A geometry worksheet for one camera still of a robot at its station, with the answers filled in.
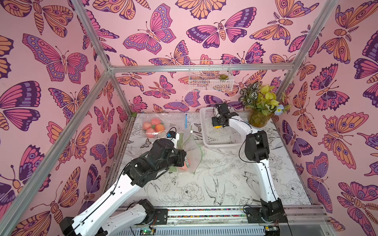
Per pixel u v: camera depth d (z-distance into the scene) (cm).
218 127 101
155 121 107
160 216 76
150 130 103
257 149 65
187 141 103
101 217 39
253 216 73
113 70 92
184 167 73
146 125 106
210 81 106
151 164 49
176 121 115
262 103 95
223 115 87
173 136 61
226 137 104
